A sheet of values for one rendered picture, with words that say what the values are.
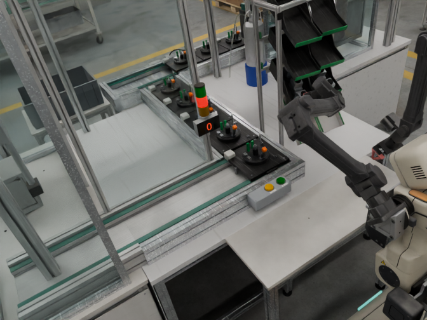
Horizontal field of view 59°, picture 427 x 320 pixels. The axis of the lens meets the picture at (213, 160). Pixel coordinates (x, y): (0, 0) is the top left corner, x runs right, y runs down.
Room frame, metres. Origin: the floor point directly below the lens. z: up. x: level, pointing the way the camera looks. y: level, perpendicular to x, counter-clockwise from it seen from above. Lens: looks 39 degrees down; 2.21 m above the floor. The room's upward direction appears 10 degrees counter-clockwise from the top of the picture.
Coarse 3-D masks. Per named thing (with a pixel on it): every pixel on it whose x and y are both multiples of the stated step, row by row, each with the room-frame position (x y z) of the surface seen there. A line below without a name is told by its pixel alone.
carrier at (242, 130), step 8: (224, 120) 1.77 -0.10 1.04; (232, 120) 1.77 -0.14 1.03; (224, 128) 1.77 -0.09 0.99; (232, 128) 1.75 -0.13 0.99; (240, 128) 1.77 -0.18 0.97; (216, 136) 1.72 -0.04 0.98; (224, 136) 1.69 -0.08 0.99; (232, 136) 1.67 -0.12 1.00; (240, 136) 1.69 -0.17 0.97; (256, 136) 1.67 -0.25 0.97; (216, 144) 1.66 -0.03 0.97; (224, 144) 1.65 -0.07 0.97; (232, 144) 1.63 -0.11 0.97; (240, 144) 1.62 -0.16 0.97
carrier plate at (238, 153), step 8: (256, 144) 1.60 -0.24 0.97; (264, 144) 1.59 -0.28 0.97; (240, 152) 1.55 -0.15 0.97; (272, 152) 1.51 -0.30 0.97; (280, 152) 1.49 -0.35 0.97; (232, 160) 1.50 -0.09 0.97; (240, 160) 1.49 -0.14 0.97; (272, 160) 1.45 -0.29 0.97; (280, 160) 1.44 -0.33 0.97; (288, 160) 1.44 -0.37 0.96; (240, 168) 1.43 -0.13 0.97; (248, 168) 1.42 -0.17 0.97; (256, 168) 1.41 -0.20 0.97; (264, 168) 1.39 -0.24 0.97; (272, 168) 1.39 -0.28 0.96; (248, 176) 1.36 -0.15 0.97; (256, 176) 1.35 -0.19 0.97
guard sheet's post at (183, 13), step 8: (184, 0) 1.54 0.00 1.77; (184, 8) 1.54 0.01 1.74; (184, 16) 1.53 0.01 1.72; (184, 24) 1.53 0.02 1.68; (184, 32) 1.53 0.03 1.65; (192, 40) 1.54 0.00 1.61; (192, 48) 1.54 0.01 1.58; (192, 56) 1.55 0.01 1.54; (192, 64) 1.53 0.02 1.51; (192, 72) 1.53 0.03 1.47; (208, 136) 1.54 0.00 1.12; (208, 144) 1.54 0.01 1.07; (208, 152) 1.53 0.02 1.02; (208, 160) 1.53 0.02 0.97
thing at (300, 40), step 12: (276, 0) 1.77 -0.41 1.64; (288, 0) 1.79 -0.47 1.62; (288, 12) 1.72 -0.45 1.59; (300, 12) 1.71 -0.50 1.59; (288, 24) 1.65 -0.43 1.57; (300, 24) 1.64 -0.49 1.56; (312, 24) 1.62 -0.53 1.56; (288, 36) 1.57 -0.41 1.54; (300, 36) 1.58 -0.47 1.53; (312, 36) 1.58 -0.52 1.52
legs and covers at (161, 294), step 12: (384, 156) 1.57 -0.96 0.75; (348, 240) 1.49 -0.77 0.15; (192, 264) 1.03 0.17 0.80; (312, 264) 1.36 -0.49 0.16; (168, 276) 0.98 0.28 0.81; (156, 288) 0.95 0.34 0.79; (288, 288) 1.27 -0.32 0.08; (156, 300) 1.02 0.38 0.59; (168, 300) 0.97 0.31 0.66; (252, 300) 1.17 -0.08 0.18; (168, 312) 0.96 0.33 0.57; (228, 312) 1.12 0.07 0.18; (240, 312) 1.12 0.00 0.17
